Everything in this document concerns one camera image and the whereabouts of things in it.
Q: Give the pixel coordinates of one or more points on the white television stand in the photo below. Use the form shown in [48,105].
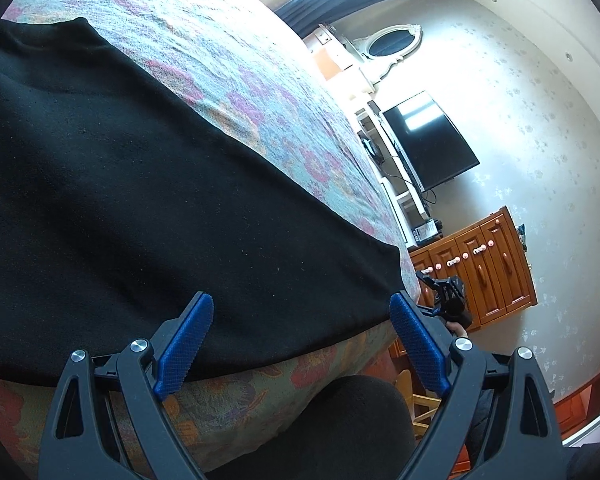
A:
[400,200]

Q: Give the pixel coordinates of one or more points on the black pants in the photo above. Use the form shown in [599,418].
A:
[130,185]

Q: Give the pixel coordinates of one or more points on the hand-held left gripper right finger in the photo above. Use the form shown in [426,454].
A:
[415,340]

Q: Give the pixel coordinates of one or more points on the white oval vanity mirror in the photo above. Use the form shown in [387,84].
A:
[390,42]

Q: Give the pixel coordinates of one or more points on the wooden chair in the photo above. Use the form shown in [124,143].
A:
[422,407]

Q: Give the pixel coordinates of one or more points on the wooden drawer cabinet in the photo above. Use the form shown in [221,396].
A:
[490,270]

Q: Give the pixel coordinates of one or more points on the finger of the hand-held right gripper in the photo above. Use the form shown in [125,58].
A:
[424,277]

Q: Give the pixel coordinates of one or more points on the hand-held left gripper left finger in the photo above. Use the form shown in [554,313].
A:
[187,340]

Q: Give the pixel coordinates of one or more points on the floral bedspread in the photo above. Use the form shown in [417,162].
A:
[220,50]

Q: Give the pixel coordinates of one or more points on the person's right hand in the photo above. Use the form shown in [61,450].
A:
[457,330]

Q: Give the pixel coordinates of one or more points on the black flat television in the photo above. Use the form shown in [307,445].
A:
[430,145]

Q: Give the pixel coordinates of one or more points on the person's dark trouser leg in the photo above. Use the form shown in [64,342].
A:
[330,425]

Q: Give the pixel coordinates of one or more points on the small black device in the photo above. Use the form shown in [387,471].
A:
[372,146]

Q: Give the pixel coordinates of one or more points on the cream vanity dresser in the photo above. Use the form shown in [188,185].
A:
[337,57]

